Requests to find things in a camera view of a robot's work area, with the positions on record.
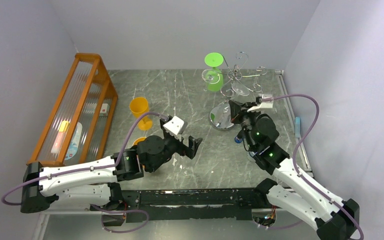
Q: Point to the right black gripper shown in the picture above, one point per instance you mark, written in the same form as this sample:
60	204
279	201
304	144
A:
237	111

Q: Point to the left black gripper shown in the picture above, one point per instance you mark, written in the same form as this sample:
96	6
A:
193	145

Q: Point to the clear wine glass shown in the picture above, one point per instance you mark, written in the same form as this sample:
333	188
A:
187	166
239	88
211	76

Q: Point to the green plastic wine glass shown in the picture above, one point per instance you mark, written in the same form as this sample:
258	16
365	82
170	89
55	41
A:
213	60

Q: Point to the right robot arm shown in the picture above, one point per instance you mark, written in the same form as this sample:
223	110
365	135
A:
328	214

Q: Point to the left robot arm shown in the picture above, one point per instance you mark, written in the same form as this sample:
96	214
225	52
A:
97	182

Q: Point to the chrome wine glass rack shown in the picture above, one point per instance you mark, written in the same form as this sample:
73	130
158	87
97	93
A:
220	115

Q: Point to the orange wooden rack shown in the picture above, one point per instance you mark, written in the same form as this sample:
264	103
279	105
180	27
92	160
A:
78	127

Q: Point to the near orange plastic goblet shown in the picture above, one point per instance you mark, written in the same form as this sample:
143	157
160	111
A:
138	140

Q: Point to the orange plastic goblet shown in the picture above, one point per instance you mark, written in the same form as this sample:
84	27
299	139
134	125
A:
138	106
138	140

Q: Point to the far orange plastic goblet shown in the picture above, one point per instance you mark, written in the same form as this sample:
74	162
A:
138	106

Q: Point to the light blue pen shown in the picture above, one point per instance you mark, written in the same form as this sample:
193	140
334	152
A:
297	127

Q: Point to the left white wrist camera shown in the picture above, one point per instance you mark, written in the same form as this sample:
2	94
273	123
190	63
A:
175	126

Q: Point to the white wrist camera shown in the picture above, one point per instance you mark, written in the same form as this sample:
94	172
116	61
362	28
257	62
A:
175	126
263	102

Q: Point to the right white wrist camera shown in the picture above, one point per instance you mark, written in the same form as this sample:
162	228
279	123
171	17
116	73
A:
263	102

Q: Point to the black base frame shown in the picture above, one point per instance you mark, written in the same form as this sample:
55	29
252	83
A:
184	204

